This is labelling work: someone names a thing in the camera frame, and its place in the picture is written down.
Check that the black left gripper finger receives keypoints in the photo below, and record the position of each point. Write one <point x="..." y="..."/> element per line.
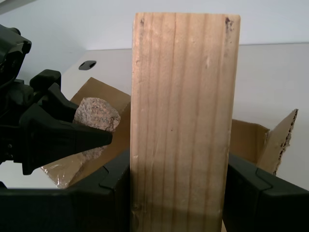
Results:
<point x="55" y="94"/>
<point x="55" y="140"/>

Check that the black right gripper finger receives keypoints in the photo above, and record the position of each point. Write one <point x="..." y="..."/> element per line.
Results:
<point x="72" y="210"/>
<point x="270" y="207"/>

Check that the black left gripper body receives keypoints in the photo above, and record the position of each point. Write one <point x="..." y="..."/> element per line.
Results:
<point x="10" y="125"/>

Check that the speckled beige rock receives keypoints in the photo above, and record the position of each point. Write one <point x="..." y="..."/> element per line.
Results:
<point x="99" y="113"/>

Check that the light wooden block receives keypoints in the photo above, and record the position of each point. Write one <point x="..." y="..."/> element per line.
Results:
<point x="183" y="120"/>

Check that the open brown cardboard box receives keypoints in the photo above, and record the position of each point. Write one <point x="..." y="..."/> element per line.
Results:
<point x="248" y="140"/>

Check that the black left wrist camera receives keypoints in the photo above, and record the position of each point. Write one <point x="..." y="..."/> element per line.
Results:
<point x="12" y="53"/>

